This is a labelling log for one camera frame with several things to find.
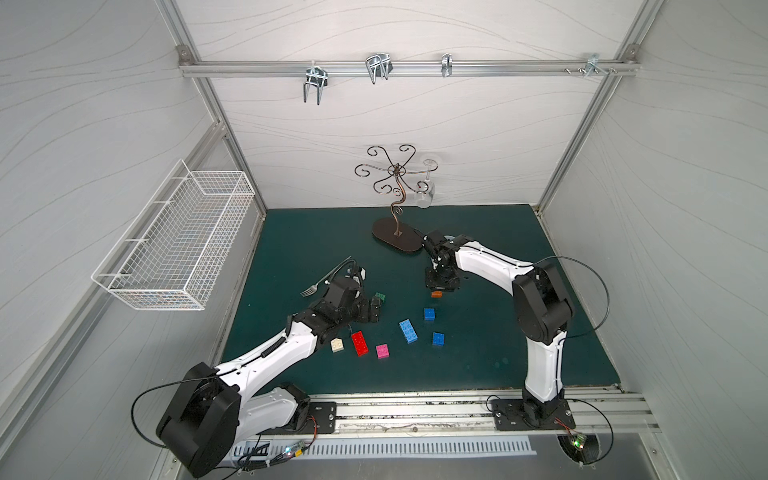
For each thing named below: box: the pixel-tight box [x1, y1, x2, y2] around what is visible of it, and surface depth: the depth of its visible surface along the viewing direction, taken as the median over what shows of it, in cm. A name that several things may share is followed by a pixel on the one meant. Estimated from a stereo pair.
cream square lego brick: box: [330, 337, 344, 353], surface depth 86 cm
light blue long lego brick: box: [399, 319, 418, 344], surface depth 88 cm
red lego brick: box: [351, 331, 369, 357], surface depth 86 cm
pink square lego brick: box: [376, 344, 389, 359], surface depth 85 cm
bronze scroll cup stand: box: [354, 144, 438, 252], surface depth 94 cm
